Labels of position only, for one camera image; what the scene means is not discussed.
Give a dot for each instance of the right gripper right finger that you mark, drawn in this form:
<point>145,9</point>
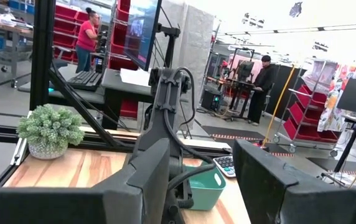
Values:
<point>265,186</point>

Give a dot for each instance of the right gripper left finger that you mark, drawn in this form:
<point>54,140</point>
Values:
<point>134,193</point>

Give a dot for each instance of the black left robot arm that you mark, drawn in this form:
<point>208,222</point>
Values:
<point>165,102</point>

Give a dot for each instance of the grey calculator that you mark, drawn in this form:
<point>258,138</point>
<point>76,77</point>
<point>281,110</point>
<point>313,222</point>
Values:
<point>224,166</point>

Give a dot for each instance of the green plastic bin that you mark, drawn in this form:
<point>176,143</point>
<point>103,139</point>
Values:
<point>207,193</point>

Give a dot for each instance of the black striped floor mat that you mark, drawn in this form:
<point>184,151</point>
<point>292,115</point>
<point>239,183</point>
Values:
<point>234,132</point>

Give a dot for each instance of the wheeled cart with red bins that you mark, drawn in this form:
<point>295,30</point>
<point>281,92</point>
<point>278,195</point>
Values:
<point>305,109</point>

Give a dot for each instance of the colourful floral cloth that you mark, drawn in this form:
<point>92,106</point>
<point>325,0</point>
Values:
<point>332,115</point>

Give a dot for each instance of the person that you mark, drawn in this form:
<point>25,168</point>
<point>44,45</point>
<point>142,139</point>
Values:
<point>86,40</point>
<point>262,87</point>

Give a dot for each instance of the black computer tower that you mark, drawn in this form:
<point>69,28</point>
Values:
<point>210,99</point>

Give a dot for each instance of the green plant in speckled pot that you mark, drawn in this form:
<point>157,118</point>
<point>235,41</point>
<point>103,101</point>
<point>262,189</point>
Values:
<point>50,127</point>

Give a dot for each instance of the dark grey desk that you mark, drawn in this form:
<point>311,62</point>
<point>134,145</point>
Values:
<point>112,84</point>

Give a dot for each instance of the white paper sheet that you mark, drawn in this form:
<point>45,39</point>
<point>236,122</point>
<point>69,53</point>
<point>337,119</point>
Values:
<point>134,77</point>

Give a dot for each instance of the small black monitor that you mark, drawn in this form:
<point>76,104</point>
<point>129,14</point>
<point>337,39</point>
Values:
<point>246,70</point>

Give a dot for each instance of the black keyboard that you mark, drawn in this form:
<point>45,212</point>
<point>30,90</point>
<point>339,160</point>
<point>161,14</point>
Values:
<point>86,80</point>

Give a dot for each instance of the red storage bin shelf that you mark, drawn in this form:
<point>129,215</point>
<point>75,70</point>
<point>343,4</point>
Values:
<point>64,23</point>
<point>119,46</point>

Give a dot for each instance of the large black monitor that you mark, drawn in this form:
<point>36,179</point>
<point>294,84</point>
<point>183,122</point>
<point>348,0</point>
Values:
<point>140,31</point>

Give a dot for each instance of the grey metal workbench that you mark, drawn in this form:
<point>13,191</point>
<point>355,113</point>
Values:
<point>13,46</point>

